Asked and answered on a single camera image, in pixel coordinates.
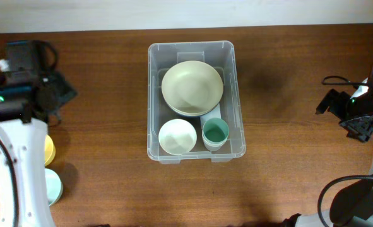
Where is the mint green plastic cup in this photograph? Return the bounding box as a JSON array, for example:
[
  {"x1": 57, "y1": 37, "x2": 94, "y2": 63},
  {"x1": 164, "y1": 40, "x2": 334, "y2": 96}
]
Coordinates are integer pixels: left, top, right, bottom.
[{"x1": 202, "y1": 118, "x2": 230, "y2": 146}]

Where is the grey plastic cup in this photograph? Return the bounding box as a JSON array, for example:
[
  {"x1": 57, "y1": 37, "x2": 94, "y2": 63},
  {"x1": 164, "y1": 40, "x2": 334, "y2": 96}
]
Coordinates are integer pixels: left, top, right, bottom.
[{"x1": 203, "y1": 138, "x2": 227, "y2": 151}]

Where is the cream bowl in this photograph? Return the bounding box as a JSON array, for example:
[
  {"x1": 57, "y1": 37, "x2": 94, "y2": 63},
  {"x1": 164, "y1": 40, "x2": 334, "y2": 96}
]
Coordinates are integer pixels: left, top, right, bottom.
[
  {"x1": 165, "y1": 101, "x2": 220, "y2": 117},
  {"x1": 162, "y1": 61, "x2": 224, "y2": 108}
]

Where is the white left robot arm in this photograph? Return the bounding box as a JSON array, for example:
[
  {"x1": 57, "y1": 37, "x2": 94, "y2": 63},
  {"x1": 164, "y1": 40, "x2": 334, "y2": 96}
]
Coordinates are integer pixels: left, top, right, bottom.
[{"x1": 0, "y1": 40, "x2": 78, "y2": 226}]

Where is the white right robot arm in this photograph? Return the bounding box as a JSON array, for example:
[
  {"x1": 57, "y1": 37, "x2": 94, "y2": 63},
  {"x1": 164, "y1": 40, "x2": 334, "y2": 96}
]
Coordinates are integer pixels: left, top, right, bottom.
[{"x1": 281, "y1": 65, "x2": 373, "y2": 227}]

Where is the clear plastic storage container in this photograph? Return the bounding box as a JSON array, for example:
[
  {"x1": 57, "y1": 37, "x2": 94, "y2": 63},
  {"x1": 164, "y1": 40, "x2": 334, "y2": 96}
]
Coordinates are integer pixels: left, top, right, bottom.
[{"x1": 147, "y1": 40, "x2": 246, "y2": 164}]

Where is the white label in container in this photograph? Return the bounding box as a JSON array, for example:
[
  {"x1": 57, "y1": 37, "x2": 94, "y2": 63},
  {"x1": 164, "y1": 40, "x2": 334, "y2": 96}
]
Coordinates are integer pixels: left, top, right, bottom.
[{"x1": 199, "y1": 104, "x2": 222, "y2": 127}]

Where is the yellow small bowl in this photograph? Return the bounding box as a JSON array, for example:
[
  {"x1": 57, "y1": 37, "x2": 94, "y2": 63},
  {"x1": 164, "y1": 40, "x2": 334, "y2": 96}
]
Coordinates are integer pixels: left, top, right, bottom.
[{"x1": 44, "y1": 135, "x2": 56, "y2": 166}]

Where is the light teal small bowl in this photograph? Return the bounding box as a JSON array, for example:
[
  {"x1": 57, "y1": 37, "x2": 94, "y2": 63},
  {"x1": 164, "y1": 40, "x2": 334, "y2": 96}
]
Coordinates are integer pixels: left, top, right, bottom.
[{"x1": 45, "y1": 168, "x2": 63, "y2": 206}]

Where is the white small bowl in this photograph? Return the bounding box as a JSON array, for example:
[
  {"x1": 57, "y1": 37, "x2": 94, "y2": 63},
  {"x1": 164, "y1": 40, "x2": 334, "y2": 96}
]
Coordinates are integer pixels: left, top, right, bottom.
[{"x1": 158, "y1": 119, "x2": 198, "y2": 156}]

